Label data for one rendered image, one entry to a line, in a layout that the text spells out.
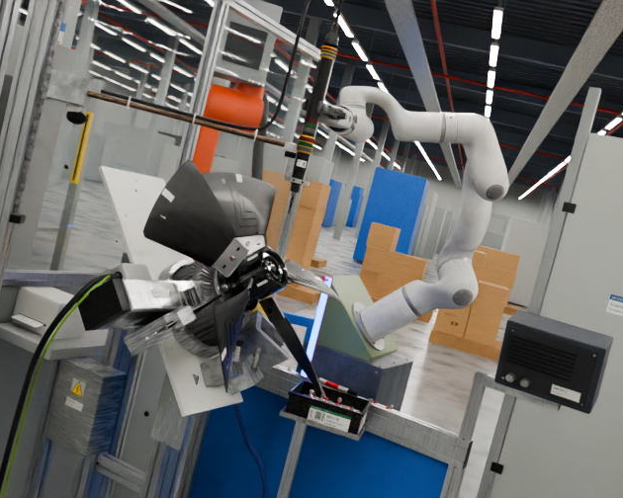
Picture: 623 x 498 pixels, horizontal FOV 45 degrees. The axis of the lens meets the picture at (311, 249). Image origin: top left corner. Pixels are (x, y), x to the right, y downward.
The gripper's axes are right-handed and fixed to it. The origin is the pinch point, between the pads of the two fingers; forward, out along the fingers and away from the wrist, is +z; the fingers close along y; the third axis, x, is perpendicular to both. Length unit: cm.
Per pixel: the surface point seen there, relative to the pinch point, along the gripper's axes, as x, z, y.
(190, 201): -31.3, 31.1, 9.1
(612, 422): -87, -179, -83
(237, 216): -33.5, 4.8, 12.2
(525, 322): -42, -30, -62
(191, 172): -24.7, 30.5, 11.2
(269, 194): -25.6, -7.7, 11.8
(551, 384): -56, -32, -72
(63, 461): -131, -16, 70
